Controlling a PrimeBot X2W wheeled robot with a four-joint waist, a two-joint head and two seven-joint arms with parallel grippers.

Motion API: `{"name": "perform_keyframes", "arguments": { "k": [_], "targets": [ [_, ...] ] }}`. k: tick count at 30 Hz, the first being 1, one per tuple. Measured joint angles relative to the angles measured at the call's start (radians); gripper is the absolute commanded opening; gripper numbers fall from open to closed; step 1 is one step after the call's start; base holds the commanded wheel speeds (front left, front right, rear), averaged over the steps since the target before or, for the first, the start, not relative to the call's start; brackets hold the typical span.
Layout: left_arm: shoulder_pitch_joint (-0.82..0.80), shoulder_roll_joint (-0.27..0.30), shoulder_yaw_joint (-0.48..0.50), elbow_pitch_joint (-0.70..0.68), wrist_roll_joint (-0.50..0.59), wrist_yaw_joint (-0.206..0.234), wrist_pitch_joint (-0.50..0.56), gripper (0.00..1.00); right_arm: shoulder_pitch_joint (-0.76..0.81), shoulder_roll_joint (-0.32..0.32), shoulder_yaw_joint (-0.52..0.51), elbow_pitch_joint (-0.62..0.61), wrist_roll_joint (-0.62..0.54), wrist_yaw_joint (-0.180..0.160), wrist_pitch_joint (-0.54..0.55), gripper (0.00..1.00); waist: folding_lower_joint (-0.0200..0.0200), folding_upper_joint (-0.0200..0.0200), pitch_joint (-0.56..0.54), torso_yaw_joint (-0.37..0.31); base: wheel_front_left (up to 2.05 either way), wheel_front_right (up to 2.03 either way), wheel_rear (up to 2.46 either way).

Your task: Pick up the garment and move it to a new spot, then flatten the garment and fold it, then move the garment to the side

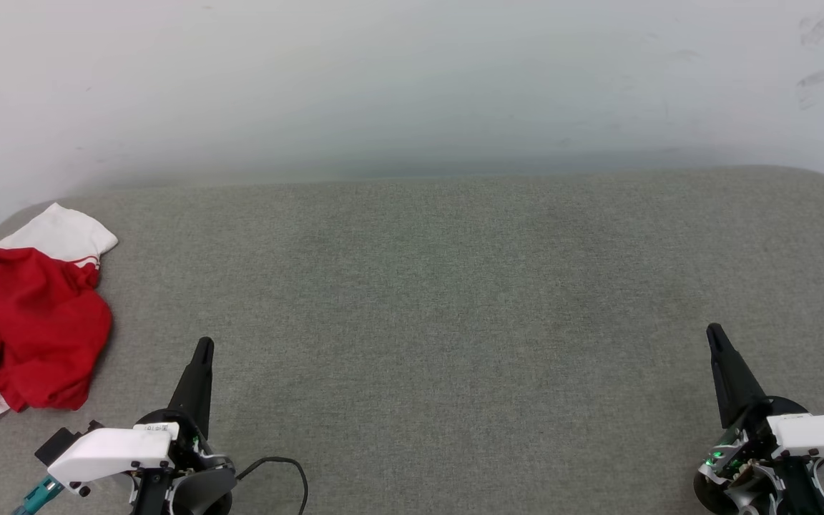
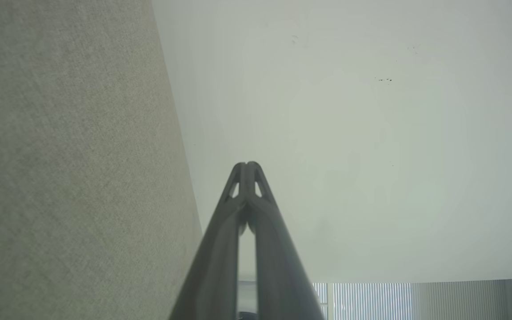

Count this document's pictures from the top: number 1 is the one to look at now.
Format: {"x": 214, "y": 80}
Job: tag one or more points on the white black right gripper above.
{"x": 812, "y": 438}

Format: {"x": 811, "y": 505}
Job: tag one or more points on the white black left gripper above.
{"x": 108, "y": 452}

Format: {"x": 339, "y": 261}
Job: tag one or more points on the red and white jersey shirt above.
{"x": 26, "y": 322}

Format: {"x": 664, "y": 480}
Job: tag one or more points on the grey fabric sofa seat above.
{"x": 455, "y": 322}

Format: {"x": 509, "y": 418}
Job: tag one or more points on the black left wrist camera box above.
{"x": 65, "y": 440}

